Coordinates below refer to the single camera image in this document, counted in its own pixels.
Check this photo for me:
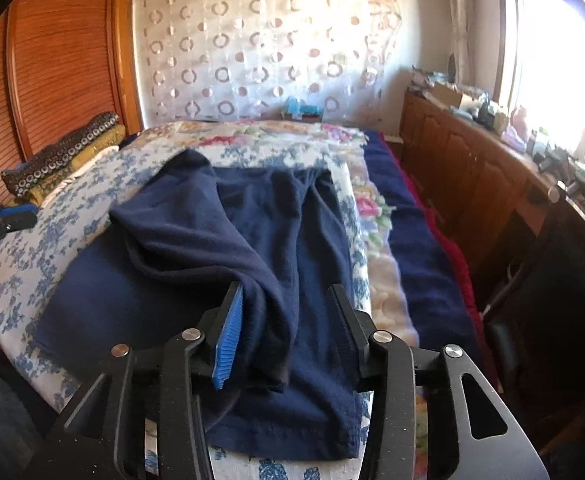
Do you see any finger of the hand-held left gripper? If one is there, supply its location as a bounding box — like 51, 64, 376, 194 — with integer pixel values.
0, 203, 39, 233

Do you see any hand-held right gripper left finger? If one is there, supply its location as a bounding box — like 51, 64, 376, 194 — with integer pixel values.
27, 280, 246, 480

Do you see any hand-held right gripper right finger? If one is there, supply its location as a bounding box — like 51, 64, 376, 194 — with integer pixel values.
328, 284, 550, 480

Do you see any navy sweatshirt with orange print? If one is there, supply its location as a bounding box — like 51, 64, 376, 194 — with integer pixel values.
32, 150, 373, 463

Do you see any white blue floral bed cover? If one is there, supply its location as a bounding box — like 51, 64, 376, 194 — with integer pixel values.
0, 144, 375, 480

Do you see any navy blanket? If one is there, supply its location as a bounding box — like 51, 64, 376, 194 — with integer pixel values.
361, 129, 479, 361

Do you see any mustard folded cloth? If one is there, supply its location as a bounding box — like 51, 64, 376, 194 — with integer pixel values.
27, 124, 126, 202

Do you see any red blanket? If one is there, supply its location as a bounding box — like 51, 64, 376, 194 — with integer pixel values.
379, 129, 500, 391

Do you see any wooden wardrobe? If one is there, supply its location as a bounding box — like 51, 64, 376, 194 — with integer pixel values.
0, 0, 146, 211

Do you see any dark cloth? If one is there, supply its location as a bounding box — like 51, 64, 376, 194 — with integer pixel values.
0, 360, 76, 480

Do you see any wooden sideboard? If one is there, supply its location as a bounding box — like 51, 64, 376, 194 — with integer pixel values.
399, 87, 585, 286

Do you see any black chair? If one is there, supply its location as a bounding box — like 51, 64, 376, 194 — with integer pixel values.
482, 185, 585, 466

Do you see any blue box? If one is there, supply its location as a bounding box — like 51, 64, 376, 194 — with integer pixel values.
282, 96, 324, 122

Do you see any cardboard box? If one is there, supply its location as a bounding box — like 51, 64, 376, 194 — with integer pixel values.
431, 82, 466, 107

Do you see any pink figurine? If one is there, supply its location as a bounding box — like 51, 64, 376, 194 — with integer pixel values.
508, 105, 532, 142

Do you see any black tool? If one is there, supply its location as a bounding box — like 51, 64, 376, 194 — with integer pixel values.
536, 144, 585, 206

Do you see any white circle-patterned curtain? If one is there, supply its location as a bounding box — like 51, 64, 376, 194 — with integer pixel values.
132, 0, 409, 127

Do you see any lace window curtain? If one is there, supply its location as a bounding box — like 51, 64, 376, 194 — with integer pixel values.
441, 0, 475, 88

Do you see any window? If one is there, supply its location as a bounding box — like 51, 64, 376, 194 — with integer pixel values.
509, 0, 585, 173

